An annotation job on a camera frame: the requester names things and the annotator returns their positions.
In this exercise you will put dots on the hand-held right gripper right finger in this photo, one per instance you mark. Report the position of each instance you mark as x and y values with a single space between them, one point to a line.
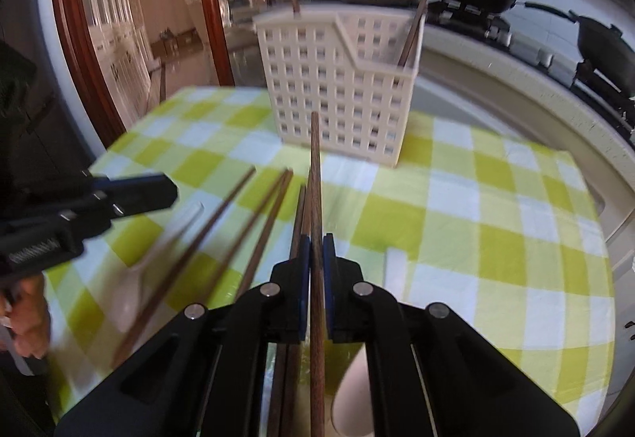
329 278

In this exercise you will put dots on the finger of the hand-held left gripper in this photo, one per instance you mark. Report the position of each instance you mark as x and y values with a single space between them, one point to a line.
144 194
94 183

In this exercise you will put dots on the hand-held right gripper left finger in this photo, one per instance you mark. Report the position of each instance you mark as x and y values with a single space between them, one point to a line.
303 278

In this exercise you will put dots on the brown wooden chopstick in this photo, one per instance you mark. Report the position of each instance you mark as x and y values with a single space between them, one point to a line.
297 223
248 231
265 238
421 5
183 271
316 179
306 204

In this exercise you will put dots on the white plastic utensil basket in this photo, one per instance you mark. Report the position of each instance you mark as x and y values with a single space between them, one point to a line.
317 84

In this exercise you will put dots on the person's left hand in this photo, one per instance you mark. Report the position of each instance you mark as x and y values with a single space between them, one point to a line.
30 318

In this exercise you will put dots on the green checkered tablecloth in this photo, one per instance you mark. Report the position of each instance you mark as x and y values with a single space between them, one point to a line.
446 218

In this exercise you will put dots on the black lidded pot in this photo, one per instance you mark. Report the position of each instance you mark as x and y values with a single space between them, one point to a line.
607 45

